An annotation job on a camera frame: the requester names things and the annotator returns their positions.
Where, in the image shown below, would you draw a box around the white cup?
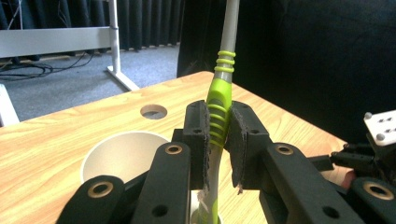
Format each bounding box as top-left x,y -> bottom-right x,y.
79,130 -> 223,224

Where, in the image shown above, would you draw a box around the black pleated curtain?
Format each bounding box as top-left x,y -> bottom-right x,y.
0,0 -> 185,53

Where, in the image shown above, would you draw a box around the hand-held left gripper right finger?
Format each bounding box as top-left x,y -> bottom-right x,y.
223,101 -> 276,190

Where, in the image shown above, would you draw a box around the white metal desk frame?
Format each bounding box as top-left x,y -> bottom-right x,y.
0,0 -> 141,128

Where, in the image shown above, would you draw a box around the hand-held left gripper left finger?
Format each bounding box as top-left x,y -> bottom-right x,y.
172,100 -> 212,191

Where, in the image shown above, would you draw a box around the black cables under desk frame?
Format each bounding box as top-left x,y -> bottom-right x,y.
0,50 -> 96,82

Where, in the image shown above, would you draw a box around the plain black curtain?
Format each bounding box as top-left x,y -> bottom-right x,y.
177,0 -> 396,145

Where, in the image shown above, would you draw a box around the green and grey toothbrush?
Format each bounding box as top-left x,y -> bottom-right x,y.
195,0 -> 241,224

